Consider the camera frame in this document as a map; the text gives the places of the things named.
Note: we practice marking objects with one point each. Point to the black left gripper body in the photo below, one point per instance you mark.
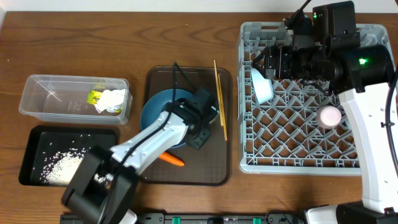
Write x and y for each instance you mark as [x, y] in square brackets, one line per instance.
[202, 137]

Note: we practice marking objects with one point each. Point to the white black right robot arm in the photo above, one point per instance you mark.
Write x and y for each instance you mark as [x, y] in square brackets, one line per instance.
[327, 47]

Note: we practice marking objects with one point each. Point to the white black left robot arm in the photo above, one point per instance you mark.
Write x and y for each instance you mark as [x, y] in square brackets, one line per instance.
[104, 183]

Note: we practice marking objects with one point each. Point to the black plastic tray bin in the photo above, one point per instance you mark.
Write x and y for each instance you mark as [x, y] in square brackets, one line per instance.
[58, 138]

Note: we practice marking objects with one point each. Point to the dark brown serving tray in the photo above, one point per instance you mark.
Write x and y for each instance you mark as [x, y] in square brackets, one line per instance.
[211, 164]

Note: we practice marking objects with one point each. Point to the wooden chopstick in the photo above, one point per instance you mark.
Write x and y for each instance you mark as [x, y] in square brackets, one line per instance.
[222, 108]
[218, 93]

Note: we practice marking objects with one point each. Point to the dark blue plate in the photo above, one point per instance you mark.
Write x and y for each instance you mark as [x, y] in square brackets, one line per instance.
[154, 106]

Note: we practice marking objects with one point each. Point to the yellow green foil wrapper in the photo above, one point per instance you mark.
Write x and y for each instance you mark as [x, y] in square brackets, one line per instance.
[93, 97]

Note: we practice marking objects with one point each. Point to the white tissue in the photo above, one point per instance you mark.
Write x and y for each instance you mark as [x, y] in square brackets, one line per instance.
[110, 101]

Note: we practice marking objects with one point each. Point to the orange carrot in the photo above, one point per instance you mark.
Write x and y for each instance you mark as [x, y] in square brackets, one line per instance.
[167, 157]

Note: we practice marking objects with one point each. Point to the clear plastic bin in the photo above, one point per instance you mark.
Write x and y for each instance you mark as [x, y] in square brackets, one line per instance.
[62, 99]

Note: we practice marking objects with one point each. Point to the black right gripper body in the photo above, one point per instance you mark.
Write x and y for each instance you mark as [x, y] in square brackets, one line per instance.
[290, 66]

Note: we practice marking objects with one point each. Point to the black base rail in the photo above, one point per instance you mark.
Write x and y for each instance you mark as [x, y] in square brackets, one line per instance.
[272, 217]

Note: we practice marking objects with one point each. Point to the pink plastic cup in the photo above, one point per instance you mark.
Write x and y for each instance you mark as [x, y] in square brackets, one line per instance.
[328, 117]

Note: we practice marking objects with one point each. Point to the light blue small bowl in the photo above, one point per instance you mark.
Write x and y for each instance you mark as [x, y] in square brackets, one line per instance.
[262, 87]

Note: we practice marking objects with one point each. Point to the grey dishwasher rack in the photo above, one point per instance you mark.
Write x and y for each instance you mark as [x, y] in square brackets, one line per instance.
[281, 135]

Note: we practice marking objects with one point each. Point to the white rice pile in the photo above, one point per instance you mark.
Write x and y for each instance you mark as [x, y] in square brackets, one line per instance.
[60, 166]

